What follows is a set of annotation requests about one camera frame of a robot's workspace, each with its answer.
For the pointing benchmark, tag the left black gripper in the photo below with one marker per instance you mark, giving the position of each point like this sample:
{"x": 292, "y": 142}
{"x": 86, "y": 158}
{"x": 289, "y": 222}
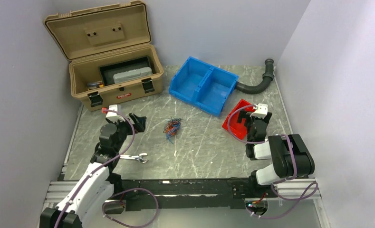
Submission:
{"x": 140, "y": 122}

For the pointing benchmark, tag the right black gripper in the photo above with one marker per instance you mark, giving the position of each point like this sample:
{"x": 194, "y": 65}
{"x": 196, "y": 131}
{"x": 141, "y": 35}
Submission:
{"x": 246, "y": 115}

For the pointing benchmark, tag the red plastic bin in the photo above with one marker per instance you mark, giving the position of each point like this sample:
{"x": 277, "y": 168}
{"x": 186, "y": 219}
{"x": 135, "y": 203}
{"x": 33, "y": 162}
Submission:
{"x": 230, "y": 124}

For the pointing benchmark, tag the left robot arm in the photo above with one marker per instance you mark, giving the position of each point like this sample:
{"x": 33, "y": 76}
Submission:
{"x": 98, "y": 183}

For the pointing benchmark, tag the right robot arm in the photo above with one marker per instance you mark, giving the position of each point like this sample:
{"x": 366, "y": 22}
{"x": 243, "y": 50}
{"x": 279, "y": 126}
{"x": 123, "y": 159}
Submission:
{"x": 290, "y": 158}

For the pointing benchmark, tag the silver open-end wrench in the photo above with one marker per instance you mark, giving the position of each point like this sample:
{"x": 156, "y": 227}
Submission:
{"x": 140, "y": 158}

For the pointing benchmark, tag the grey case in toolbox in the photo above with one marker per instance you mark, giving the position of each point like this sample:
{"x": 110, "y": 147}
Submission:
{"x": 132, "y": 74}

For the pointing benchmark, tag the blue double plastic bin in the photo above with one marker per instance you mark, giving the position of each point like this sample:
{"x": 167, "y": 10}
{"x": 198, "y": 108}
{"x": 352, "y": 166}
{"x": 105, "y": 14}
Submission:
{"x": 203, "y": 85}

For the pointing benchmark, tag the black tray in toolbox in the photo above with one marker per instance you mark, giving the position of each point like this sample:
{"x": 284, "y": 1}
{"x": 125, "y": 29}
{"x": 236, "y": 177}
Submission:
{"x": 108, "y": 71}

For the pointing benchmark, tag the yellow black tool in toolbox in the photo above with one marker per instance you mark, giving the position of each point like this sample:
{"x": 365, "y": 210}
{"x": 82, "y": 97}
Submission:
{"x": 94, "y": 85}

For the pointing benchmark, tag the tan plastic toolbox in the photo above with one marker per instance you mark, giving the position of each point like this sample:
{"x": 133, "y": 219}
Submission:
{"x": 94, "y": 37}

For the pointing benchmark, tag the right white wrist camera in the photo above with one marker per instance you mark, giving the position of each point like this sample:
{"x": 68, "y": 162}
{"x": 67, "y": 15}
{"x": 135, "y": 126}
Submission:
{"x": 260, "y": 111}

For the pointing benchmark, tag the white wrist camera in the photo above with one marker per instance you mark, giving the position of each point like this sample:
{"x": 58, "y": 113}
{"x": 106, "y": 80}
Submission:
{"x": 112, "y": 112}
{"x": 260, "y": 111}

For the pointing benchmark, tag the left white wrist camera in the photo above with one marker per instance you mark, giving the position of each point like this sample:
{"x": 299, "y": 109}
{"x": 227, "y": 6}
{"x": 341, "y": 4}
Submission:
{"x": 112, "y": 112}

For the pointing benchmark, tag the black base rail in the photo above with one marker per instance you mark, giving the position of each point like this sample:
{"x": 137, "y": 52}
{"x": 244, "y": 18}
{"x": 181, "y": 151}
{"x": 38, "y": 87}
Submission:
{"x": 190, "y": 193}

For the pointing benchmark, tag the aluminium frame rail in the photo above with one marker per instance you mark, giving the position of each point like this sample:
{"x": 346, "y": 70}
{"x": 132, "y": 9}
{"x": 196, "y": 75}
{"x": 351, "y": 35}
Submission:
{"x": 290, "y": 189}

